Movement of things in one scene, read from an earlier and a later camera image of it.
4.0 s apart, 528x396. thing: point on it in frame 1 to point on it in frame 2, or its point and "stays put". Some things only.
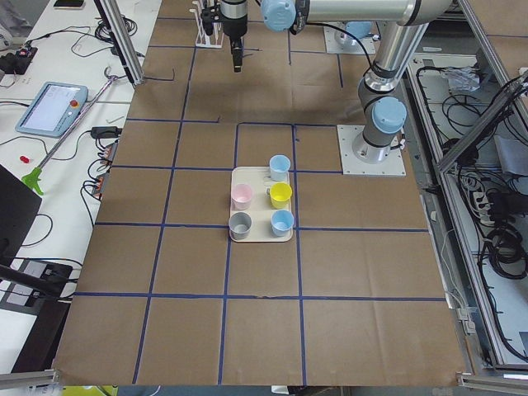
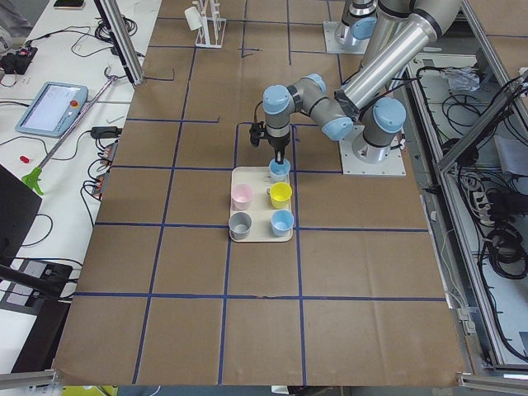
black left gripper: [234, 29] to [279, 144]
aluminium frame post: [122, 39] stays put
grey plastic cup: [239, 225] stays put
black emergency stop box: [19, 62] stays put
